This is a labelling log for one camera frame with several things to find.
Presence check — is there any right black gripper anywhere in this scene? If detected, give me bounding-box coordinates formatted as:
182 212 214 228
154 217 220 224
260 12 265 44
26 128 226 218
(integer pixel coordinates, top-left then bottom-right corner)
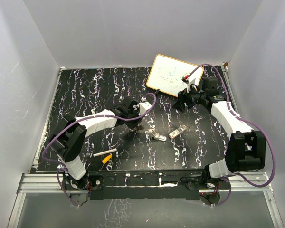
172 83 206 112

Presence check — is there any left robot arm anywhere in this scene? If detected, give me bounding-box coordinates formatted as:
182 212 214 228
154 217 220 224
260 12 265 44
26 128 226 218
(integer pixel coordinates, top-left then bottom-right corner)
50 96 152 190

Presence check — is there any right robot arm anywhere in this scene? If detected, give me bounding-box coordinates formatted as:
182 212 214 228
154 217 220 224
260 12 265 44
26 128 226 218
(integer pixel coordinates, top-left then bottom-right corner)
172 77 266 189

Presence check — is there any white marker pen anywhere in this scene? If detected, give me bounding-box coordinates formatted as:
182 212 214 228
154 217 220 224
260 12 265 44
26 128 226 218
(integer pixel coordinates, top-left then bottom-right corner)
93 148 117 157

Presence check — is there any orange marker cap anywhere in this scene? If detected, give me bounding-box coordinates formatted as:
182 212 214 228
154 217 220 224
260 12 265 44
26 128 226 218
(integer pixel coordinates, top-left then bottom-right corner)
102 154 113 164

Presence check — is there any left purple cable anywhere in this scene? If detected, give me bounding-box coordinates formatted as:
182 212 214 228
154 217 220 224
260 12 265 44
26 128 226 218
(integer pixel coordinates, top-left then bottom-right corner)
42 93 157 207

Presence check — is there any purple cable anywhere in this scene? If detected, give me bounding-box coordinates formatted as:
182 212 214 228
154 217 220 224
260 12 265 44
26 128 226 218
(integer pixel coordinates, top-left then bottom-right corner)
184 63 276 206
42 93 157 207

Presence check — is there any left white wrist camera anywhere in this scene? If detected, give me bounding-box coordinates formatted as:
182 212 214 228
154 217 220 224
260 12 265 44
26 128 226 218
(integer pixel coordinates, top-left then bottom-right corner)
138 97 152 116

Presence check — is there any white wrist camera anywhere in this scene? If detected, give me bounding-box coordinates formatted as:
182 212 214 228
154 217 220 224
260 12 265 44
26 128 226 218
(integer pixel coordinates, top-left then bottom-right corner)
138 97 152 116
182 74 197 92

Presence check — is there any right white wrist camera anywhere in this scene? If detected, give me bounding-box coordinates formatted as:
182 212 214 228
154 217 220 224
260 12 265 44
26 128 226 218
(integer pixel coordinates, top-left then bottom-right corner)
182 74 197 92

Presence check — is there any small whiteboard with wooden frame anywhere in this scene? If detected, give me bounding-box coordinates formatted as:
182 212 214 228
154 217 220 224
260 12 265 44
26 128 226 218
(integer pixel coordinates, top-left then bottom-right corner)
146 54 204 97

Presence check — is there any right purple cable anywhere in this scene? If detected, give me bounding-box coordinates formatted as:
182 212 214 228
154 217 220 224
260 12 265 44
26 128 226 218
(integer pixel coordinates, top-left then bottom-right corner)
184 63 276 206

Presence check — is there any aluminium rail frame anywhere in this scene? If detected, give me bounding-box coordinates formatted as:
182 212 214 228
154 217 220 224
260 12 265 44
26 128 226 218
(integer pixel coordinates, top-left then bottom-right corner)
8 174 283 228

